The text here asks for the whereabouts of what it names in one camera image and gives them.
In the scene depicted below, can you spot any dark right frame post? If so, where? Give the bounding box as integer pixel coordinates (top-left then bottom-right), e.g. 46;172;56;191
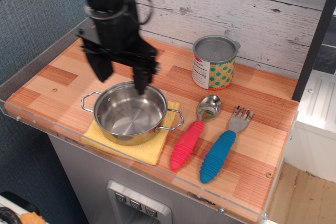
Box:
291;0;335;102

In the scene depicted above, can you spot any stainless steel pot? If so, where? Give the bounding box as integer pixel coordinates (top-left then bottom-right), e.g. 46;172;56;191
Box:
81;81;184;146

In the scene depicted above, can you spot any orange object at corner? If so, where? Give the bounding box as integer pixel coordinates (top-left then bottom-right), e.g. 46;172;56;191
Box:
20;212;47;224

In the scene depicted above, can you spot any toy food can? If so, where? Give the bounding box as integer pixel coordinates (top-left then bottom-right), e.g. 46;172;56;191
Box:
192;35;240;90

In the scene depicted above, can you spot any blue handled metal fork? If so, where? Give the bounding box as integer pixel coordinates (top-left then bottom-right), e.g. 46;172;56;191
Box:
200;106;254;184

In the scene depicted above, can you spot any red handled metal spoon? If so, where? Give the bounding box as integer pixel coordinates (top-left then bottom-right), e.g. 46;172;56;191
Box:
170;94;222;171

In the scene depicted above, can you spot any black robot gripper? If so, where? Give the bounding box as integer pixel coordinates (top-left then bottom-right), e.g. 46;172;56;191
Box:
76;19;158;95

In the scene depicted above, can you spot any silver dispenser panel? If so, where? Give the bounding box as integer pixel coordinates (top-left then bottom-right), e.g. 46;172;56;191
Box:
107;180;173;223

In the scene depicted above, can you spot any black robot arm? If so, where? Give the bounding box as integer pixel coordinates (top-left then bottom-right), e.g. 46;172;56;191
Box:
77;0;158;94

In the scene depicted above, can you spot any yellow cloth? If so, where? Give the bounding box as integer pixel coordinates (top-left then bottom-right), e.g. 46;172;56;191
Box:
81;101;180;166

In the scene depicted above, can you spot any grey toy fridge cabinet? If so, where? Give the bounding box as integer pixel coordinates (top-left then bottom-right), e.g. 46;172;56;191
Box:
49;135;239;223

